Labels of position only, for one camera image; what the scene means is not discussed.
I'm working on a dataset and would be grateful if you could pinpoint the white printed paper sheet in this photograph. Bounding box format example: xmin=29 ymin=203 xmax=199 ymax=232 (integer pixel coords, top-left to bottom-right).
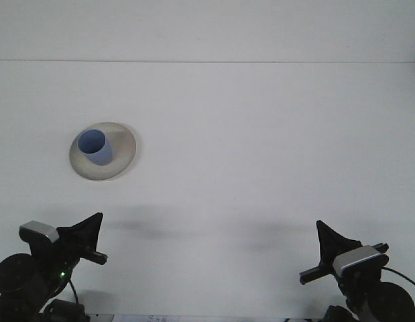
xmin=89 ymin=313 xmax=324 ymax=322

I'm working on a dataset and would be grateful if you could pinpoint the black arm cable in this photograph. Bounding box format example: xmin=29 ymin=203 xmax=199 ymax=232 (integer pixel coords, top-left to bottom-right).
xmin=67 ymin=277 xmax=81 ymax=307
xmin=381 ymin=266 xmax=415 ymax=293

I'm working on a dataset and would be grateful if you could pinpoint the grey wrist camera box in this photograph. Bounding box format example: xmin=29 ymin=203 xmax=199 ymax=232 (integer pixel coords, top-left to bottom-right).
xmin=19 ymin=220 xmax=59 ymax=244
xmin=332 ymin=244 xmax=390 ymax=278

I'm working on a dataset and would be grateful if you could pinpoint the pale round plate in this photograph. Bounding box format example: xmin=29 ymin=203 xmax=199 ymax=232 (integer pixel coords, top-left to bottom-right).
xmin=68 ymin=121 xmax=143 ymax=182

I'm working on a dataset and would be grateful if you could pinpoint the pale blue cup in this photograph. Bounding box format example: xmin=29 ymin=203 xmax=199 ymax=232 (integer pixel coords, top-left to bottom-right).
xmin=76 ymin=129 xmax=114 ymax=167

